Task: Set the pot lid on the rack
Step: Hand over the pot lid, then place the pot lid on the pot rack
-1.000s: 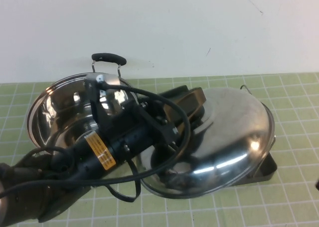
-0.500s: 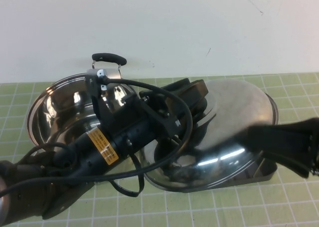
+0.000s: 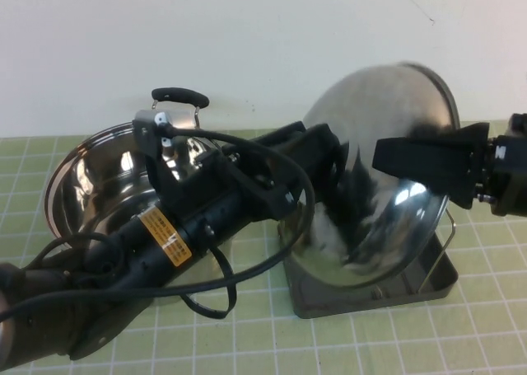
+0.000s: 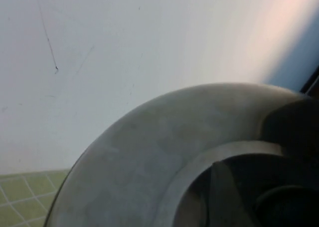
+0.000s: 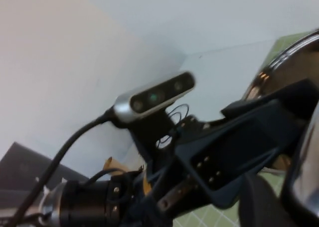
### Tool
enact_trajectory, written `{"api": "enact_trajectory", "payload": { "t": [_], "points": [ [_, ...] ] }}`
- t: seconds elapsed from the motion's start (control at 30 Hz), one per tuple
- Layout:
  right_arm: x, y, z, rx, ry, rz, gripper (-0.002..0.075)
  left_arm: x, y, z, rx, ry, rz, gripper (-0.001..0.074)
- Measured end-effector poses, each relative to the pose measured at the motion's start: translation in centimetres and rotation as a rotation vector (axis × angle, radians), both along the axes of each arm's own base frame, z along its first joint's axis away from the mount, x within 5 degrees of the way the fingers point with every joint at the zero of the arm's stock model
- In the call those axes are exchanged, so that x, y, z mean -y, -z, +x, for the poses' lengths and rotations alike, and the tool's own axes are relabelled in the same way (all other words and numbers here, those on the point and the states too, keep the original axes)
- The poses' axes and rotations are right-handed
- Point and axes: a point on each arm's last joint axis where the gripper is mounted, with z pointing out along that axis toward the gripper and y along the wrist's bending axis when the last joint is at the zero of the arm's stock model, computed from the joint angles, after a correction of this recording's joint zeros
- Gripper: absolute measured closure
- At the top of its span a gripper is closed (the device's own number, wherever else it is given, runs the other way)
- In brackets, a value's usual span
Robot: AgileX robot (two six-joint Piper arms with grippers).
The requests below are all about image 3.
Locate green grid table mat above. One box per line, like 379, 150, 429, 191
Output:
0, 120, 527, 375

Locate stainless steel pot black handles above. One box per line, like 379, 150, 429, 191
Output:
44, 87, 232, 302

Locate black flat cable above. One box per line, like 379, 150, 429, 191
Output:
180, 242, 242, 316

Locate black tray wire lid rack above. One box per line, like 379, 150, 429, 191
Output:
277, 212, 459, 321

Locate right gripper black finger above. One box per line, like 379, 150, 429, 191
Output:
457, 121, 492, 146
372, 138, 473, 209

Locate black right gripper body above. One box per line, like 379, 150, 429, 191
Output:
469, 132, 527, 218

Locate steel pot lid black knob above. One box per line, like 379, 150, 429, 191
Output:
283, 60, 461, 290

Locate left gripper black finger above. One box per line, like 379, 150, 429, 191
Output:
323, 154, 352, 189
283, 121, 345, 158

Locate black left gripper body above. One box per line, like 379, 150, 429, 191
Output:
201, 131, 316, 223

